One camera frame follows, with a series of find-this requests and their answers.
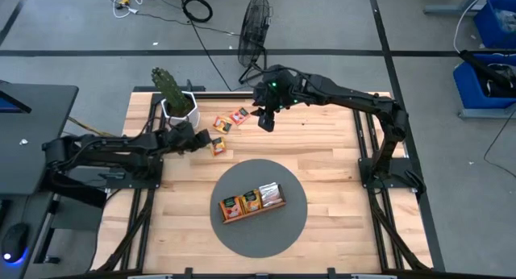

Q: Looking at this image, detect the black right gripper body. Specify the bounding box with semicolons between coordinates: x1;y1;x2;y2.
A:
253;65;298;110

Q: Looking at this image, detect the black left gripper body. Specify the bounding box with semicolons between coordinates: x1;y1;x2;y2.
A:
167;127;198;154

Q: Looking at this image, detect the yellow mango tea bag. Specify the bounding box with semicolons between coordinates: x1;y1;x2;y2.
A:
239;189;264;214
210;136;227;157
213;115;234;135

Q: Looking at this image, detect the orange peach tea bag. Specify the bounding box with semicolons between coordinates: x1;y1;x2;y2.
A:
220;195;245;222
229;106;252;127

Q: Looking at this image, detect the wooden tea organiser box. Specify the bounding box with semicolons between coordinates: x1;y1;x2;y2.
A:
218;183;288;225

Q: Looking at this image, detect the white hexagonal planter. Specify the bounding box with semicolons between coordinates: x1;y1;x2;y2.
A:
160;90;202;130

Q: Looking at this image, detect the green cactus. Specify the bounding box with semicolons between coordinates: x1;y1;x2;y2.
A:
150;66;194;115

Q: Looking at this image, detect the black floor fan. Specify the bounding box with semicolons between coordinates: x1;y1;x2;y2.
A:
236;0;275;85

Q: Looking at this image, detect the round grey woven placemat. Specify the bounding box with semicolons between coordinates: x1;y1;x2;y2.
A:
209;158;309;259

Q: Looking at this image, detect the black desk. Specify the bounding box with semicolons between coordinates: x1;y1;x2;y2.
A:
0;83;80;279

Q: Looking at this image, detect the black monitor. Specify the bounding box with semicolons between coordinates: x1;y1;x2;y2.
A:
0;79;33;115

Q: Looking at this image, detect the grey metal desk leg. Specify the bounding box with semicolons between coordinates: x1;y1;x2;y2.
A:
422;0;491;17

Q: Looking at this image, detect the black computer mouse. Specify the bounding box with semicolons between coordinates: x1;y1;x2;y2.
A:
0;223;31;265

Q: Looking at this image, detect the blue storage bin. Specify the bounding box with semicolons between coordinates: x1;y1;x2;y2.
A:
472;0;516;50
452;54;516;110

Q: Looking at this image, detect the grey metal base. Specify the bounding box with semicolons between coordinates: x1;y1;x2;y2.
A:
457;105;516;119

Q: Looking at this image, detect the black folded tripod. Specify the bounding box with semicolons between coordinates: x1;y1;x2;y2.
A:
459;48;516;90

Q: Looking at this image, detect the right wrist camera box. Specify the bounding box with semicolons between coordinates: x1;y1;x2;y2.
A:
257;108;278;133

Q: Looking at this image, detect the long black floor cable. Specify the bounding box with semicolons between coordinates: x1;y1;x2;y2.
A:
187;19;235;93

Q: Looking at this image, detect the yellow braided cable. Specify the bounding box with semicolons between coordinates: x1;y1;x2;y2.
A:
66;115;124;139

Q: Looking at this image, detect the black desk leg frame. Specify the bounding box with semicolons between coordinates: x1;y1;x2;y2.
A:
34;168;108;266

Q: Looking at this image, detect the coiled black cable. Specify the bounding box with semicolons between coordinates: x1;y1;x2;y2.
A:
180;0;214;24

